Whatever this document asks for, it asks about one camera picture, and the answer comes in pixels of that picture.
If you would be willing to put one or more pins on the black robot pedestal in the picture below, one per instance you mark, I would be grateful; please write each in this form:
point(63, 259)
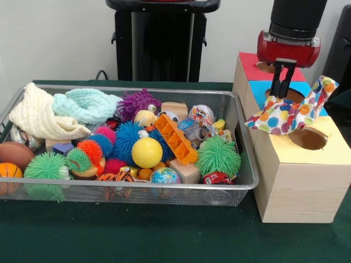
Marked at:
point(159, 41)

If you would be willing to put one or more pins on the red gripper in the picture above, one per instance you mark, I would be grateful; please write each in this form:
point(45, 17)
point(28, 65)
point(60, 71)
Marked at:
point(285, 49)

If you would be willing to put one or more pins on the mint knitted cloth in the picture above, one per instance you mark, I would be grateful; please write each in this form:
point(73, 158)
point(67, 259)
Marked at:
point(85, 105)

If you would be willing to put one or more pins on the orange plastic block tray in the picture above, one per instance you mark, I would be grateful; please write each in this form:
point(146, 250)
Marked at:
point(175, 139)

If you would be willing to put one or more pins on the silver mesh bin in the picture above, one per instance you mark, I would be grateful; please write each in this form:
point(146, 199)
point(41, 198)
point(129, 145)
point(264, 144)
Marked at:
point(164, 195)

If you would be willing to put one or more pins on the wooden three-hole box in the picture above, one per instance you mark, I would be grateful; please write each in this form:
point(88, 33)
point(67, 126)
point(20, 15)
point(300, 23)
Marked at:
point(301, 191)

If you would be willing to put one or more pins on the globe print ball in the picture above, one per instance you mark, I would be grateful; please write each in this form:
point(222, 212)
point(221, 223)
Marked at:
point(165, 176)

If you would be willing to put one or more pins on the cream knitted cloth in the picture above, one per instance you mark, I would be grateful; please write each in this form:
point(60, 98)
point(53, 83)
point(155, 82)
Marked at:
point(35, 115)

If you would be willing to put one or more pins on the purple spiky toy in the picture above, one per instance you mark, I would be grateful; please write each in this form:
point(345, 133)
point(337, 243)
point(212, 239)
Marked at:
point(134, 102)

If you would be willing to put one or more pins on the green spiky ball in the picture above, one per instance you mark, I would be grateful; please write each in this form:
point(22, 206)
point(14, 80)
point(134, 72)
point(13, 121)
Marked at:
point(46, 167)
point(218, 156)

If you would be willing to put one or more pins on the dark green tablecloth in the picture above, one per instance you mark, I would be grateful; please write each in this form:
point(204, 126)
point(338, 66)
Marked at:
point(164, 238)

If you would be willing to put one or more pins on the yellow ball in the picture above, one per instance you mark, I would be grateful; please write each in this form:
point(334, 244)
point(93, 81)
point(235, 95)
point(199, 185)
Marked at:
point(147, 153)

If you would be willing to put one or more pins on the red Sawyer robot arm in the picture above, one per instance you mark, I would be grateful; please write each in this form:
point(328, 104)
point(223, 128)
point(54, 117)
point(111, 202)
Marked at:
point(297, 13)

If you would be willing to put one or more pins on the brown toy football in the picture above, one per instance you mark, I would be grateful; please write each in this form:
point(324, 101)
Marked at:
point(15, 154)

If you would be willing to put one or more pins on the small orange basketball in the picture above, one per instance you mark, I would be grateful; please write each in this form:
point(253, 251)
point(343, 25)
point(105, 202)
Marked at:
point(9, 170)

